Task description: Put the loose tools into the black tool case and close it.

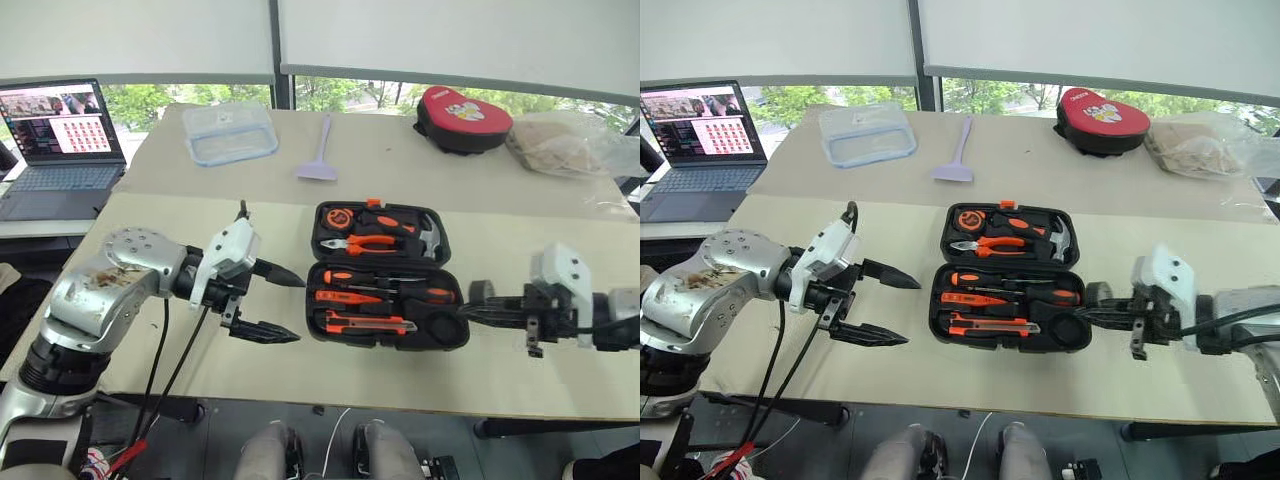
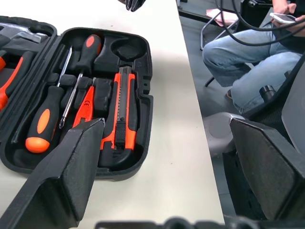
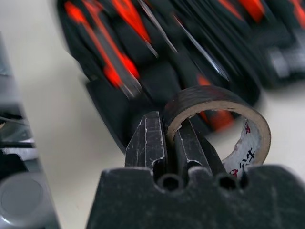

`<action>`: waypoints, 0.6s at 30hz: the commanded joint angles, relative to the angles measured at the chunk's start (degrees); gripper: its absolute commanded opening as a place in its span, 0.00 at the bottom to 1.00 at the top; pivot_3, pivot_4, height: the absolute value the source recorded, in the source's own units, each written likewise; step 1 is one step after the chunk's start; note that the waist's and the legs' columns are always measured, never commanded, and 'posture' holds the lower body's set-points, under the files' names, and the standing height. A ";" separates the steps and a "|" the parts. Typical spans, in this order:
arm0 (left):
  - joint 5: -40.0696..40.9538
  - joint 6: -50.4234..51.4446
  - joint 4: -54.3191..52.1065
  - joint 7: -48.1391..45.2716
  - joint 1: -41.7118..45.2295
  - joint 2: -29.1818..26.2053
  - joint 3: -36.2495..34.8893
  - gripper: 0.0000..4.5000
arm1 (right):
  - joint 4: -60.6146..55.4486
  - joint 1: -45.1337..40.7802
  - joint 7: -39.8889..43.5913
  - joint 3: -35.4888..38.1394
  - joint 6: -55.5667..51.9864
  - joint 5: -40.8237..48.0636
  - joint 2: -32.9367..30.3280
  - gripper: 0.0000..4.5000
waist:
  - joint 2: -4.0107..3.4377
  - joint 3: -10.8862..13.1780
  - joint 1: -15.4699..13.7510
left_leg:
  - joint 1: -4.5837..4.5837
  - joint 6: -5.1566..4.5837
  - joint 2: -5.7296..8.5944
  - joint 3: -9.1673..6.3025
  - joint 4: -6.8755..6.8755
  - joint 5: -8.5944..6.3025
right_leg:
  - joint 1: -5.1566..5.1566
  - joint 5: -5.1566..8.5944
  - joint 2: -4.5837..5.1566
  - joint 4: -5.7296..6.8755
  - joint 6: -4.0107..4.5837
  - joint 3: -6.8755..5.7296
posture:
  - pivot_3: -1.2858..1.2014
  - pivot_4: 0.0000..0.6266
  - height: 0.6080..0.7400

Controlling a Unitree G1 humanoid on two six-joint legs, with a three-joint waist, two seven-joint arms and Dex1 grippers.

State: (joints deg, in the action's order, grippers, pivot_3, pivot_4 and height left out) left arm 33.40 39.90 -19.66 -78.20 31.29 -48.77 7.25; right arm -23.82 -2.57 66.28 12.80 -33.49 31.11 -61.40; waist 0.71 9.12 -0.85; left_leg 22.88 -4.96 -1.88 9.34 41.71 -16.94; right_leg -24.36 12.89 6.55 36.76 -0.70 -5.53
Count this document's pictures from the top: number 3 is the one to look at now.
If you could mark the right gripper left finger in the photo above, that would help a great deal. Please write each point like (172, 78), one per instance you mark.
(150, 138)

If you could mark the black tool case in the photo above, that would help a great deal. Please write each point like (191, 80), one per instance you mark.
(162, 78)

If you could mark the black electrical tape roll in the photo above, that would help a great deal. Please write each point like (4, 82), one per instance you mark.
(202, 95)

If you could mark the silver robot body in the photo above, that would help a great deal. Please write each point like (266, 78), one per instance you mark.
(21, 198)

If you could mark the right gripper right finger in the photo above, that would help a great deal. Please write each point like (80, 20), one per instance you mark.
(190, 148)

